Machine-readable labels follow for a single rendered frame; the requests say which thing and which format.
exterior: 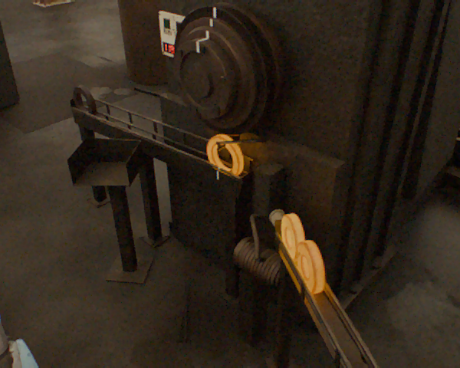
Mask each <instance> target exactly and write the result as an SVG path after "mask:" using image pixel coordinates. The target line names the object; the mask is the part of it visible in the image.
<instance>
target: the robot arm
mask: <svg viewBox="0 0 460 368"><path fill-rule="evenodd" d="M0 368H38V365H37V364H36V362H35V359H34V358H33V356H32V355H31V352H30V350H29V349H28V347H27V345H26V344H25V343H24V342H23V341H22V340H16V342H15V341H13V339H12V338H11V337H6V336H5V332H4V330H3V327H2V323H1V321H0Z"/></svg>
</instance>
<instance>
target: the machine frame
mask: <svg viewBox="0 0 460 368"><path fill-rule="evenodd" d="M216 3H230V4H234V5H237V6H239V7H241V8H243V9H244V10H248V11H250V12H253V14H256V15H257V16H259V17H260V18H262V19H263V20H264V21H265V22H266V23H267V24H268V25H269V26H270V27H271V29H272V30H273V32H274V34H275V36H276V37H277V38H278V40H279V41H280V44H281V47H282V49H283V52H284V59H285V64H286V82H285V86H284V91H283V93H282V94H281V96H280V99H279V101H278V102H277V103H276V106H275V108H274V110H273V112H272V114H271V115H270V117H269V118H268V119H267V120H266V121H265V122H264V123H263V124H262V125H260V126H257V127H255V128H253V129H251V130H249V131H248V132H247V133H243V134H241V135H237V136H229V137H231V138H232V139H233V140H253V139H257V140H263V139H266V140H267V141H266V142H252V143H240V149H241V152H242V153H243V154H245V155H246V156H249V157H251V158H253V159H255V161H254V162H253V161H251V164H250V171H251V170H253V181H252V185H251V186H249V187H248V188H247V189H245V226H244V238H247V237H251V238H254V237H253V233H252V230H251V223H250V218H249V216H251V214H254V194H255V169H256V168H257V167H259V166H261V165H263V164H264V163H266V162H267V161H269V160H273V161H275V162H276V163H280V164H281V165H283V166H285V167H286V170H285V182H284V192H283V203H282V211H283V212H285V214H292V213H294V214H296V215H297V217H298V218H299V219H300V221H301V225H302V229H303V231H304V235H305V240H312V241H314V242H315V244H316V246H317V247H318V249H319V252H320V255H321V257H322V261H324V269H325V278H326V279H327V283H328V284H329V286H330V288H331V290H332V291H333V293H334V294H335V296H336V297H337V298H338V301H339V302H340V304H341V305H342V307H343V309H344V310H345V312H346V313H348V311H349V310H350V309H351V308H352V307H354V306H355V304H356V303H357V302H358V301H359V300H360V298H361V297H362V296H363V295H364V294H365V293H366V291H367V290H368V289H369V288H370V287H371V286H372V285H373V284H374V283H375V282H376V281H377V280H378V279H379V278H380V276H381V275H382V274H383V272H384V271H385V270H386V269H387V268H388V267H389V266H390V265H391V263H393V262H394V261H395V260H396V258H397V255H398V251H399V249H398V248H396V247H393V246H392V245H389V244H388V243H389V237H390V233H391V230H392V226H393V221H394V218H395V214H396V208H398V207H397V205H398V204H399V199H400V195H401V191H402V187H403V182H404V179H405V175H406V169H407V166H408V162H409V157H410V153H411V149H412V144H413V140H415V137H416V131H417V127H418V124H419V118H420V115H421V112H422V105H423V101H424V98H425V95H426V92H427V88H428V85H429V78H430V75H431V71H432V66H433V62H434V59H435V55H436V52H437V49H438V46H439V40H440V36H441V33H442V27H443V24H444V22H445V17H446V14H447V11H448V6H449V0H160V4H161V11H164V12H167V13H170V14H174V15H179V16H182V17H186V16H187V15H188V14H189V13H190V12H192V10H194V9H196V8H199V7H202V6H208V5H213V4H216ZM173 65H174V58H173V57H170V56H168V55H166V68H167V77H168V87H169V92H166V93H164V94H160V103H161V111H162V119H163V123H164V124H167V125H170V126H171V127H175V128H178V129H181V130H185V131H187V132H190V133H193V134H195V135H198V136H201V137H204V138H206V139H211V138H213V137H214V136H217V135H219V134H221V133H218V132H215V131H214V130H212V129H211V128H209V127H207V126H206V125H205V124H204V123H202V122H201V121H200V119H199V118H198V117H197V116H196V115H195V114H194V113H193V111H191V110H190V109H189V107H188V106H187V105H186V103H185V102H184V100H182V98H181V96H180V94H179V92H178V89H177V86H176V85H175V78H174V71H173ZM166 165H167V174H168V182H169V197H170V205H171V213H172V219H171V220H170V221H169V230H170V231H171V232H173V236H174V237H175V238H177V239H179V240H180V241H181V242H183V243H184V244H186V245H188V246H189V247H190V248H191V249H192V250H194V251H196V252H197V253H199V254H200V255H201V256H203V257H204V258H206V259H208V260H209V261H211V262H213V263H214V264H216V265H218V266H219V267H220V268H221V269H223V271H225V272H226V250H225V190H223V189H220V188H219V187H217V186H214V185H213V184H211V183H210V182H206V181H205V180H203V179H200V178H198V177H196V176H193V175H191V174H189V172H186V171H184V170H181V169H178V168H176V167H174V166H171V165H169V164H166ZM250 171H249V172H250Z"/></svg>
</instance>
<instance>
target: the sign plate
mask: <svg viewBox="0 0 460 368"><path fill-rule="evenodd" d="M163 19H167V20H169V27H170V28H165V27H164V21H163ZM183 19H184V17H182V16H179V15H174V14H170V13H167V11H159V26H160V36H161V44H162V45H163V54H165V55H168V56H170V57H173V54H172V53H173V50H174V42H175V38H176V32H177V30H176V22H178V23H181V22H182V20H183ZM171 45H172V46H171ZM169 46H170V48H169ZM171 47H172V48H171ZM166 48H167V50H166ZM169 49H170V51H169ZM172 49H173V50H172Z"/></svg>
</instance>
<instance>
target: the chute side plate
mask: <svg viewBox="0 0 460 368"><path fill-rule="evenodd" d="M71 112H72V115H74V121H75V123H77V124H78V122H77V120H79V121H80V122H82V123H83V125H84V128H87V129H89V130H91V131H94V132H96V133H99V134H101V135H103V136H105V137H108V138H110V139H122V140H141V143H142V149H143V153H144V154H146V155H148V156H151V157H153V158H155V159H158V160H160V161H163V162H165V163H167V164H169V165H171V166H174V167H176V168H178V169H181V170H184V171H186V172H188V173H189V174H191V175H193V176H196V177H198V178H200V179H203V180H205V181H206V182H210V183H211V184H213V185H214V186H217V187H219V188H220V189H223V190H225V186H228V187H229V188H231V189H234V190H236V196H237V197H238V198H239V180H237V179H234V178H232V177H231V176H228V175H226V174H225V173H224V172H222V171H220V170H218V169H216V168H214V167H212V166H209V165H207V164H205V163H202V162H200V161H198V160H196V159H193V158H191V157H188V156H186V155H182V154H181V153H177V152H175V151H173V150H170V149H167V148H165V146H162V145H160V144H157V143H154V142H152V141H149V140H147V139H144V138H142V137H140V136H137V135H135V134H132V133H128V132H127V131H125V130H122V129H119V128H117V127H115V126H111V125H109V124H107V123H105V122H103V121H101V120H98V119H96V118H93V117H90V116H88V115H86V114H83V113H80V112H78V111H76V110H71ZM217 170H218V173H217Z"/></svg>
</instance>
